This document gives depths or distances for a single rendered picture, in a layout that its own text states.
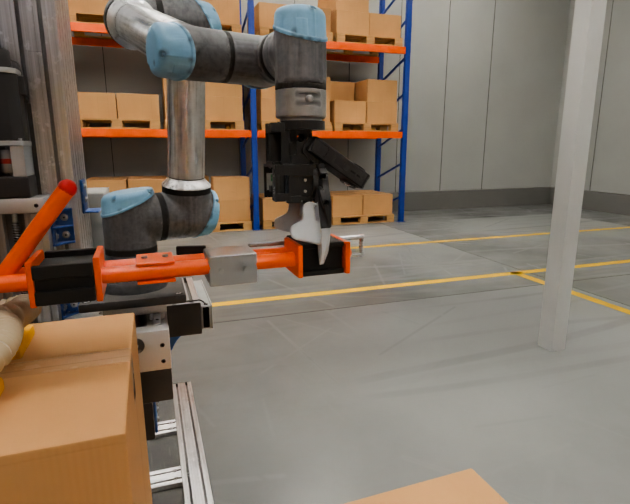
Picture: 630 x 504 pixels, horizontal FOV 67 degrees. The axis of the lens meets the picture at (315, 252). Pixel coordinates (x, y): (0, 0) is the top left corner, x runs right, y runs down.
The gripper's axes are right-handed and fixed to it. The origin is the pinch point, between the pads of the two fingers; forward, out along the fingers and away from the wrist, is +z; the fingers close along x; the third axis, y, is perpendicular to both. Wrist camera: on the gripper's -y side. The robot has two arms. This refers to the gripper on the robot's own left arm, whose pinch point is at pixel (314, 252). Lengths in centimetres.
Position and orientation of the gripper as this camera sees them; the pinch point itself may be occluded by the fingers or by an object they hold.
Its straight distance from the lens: 75.8
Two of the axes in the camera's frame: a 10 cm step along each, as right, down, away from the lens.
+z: 0.0, 9.8, 2.1
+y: -9.4, 0.7, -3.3
